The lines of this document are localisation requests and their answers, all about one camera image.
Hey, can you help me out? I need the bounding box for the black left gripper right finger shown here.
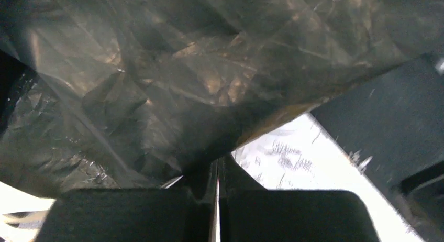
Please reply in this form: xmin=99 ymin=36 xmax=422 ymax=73
xmin=217 ymin=155 xmax=379 ymax=242

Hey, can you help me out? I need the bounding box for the cream satin ribbon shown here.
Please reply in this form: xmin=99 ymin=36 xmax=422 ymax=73
xmin=1 ymin=210 xmax=48 ymax=230

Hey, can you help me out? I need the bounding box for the floral patterned table cloth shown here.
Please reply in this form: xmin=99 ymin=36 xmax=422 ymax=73
xmin=0 ymin=112 xmax=426 ymax=242

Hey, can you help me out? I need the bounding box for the black wrapping paper sheet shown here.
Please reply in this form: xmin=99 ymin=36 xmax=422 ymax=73
xmin=1 ymin=0 xmax=443 ymax=197

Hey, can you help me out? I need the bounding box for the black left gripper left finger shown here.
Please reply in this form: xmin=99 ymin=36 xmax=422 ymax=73
xmin=36 ymin=162 xmax=217 ymax=241

